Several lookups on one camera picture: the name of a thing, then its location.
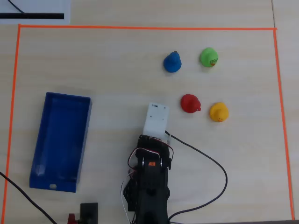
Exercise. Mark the green rubber duck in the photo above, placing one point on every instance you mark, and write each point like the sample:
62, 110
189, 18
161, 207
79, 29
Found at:
208, 57

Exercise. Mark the orange tape strip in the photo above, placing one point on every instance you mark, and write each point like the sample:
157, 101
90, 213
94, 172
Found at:
140, 27
13, 98
283, 116

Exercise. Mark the black clamp stand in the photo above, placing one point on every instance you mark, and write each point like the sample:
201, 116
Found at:
88, 212

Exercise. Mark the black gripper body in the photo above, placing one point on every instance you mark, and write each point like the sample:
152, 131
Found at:
145, 140

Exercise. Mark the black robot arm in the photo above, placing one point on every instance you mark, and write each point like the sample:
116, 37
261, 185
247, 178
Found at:
151, 186

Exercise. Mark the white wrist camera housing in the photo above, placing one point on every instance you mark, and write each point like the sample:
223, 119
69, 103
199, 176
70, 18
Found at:
155, 119

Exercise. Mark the red rubber duck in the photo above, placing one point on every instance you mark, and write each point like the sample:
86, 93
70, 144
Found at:
189, 103

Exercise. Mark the yellow rubber duck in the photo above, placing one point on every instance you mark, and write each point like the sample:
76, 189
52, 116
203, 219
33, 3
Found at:
218, 112

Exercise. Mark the blue plastic box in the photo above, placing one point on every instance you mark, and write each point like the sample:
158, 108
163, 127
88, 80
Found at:
60, 140

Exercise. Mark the blue rubber duck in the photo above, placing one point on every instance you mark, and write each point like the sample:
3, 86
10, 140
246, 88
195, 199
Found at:
172, 63

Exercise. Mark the red clamp knob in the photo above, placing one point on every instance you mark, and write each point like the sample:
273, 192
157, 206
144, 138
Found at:
72, 219

